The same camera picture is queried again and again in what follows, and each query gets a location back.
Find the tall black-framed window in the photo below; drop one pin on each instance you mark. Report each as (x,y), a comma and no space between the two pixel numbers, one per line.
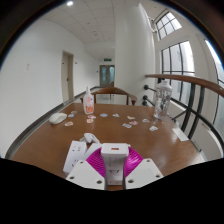
(176,60)

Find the clear plastic shaker bottle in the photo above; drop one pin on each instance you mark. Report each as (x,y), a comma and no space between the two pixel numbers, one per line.
(162,101)

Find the beige side door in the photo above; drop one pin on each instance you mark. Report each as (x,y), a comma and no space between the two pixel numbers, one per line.
(67,76)

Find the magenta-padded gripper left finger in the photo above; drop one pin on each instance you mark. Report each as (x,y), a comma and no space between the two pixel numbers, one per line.
(83,173)

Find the white bottle with orange label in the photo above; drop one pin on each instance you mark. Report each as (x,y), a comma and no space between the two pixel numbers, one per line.
(88,105)

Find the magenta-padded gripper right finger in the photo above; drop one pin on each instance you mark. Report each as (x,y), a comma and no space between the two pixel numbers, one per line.
(143,172)

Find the small blue sticker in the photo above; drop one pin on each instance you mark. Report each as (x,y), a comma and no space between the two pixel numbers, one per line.
(71,115)
(103,115)
(115,115)
(127,125)

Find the white charger block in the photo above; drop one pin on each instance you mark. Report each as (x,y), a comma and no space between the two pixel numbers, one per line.
(114,160)

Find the small high window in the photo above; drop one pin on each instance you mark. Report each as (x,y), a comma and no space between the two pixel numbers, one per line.
(168,24)

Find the black railing with wooden handrail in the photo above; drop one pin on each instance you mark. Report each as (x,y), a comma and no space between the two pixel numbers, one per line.
(186,81)

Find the white computer mouse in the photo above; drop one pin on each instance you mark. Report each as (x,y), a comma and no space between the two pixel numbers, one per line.
(58,118)

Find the white power strip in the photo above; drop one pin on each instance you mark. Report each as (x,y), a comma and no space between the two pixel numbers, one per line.
(74,155)

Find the small white sticker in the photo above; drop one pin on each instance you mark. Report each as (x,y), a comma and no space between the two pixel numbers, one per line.
(153,128)

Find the green exit sign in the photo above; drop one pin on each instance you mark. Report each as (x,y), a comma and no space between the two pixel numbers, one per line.
(107,59)

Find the wooden chair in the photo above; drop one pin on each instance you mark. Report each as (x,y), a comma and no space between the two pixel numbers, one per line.
(113,90)

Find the small pale sticker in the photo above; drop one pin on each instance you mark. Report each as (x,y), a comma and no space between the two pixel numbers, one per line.
(146,120)
(74,112)

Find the large curved window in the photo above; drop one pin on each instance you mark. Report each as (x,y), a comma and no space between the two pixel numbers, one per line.
(218,100)

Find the round ceiling light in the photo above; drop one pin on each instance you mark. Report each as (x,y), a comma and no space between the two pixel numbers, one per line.
(70,3)

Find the small pink sticker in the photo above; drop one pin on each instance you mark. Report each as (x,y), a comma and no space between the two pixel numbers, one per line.
(91,116)
(69,123)
(89,121)
(133,122)

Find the small beige sticker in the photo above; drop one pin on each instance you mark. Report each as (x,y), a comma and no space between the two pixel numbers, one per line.
(131,117)

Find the white paper card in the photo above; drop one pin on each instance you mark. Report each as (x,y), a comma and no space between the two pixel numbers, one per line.
(180,134)

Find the glazed double door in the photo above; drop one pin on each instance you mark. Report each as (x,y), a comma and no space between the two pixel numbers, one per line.
(107,76)

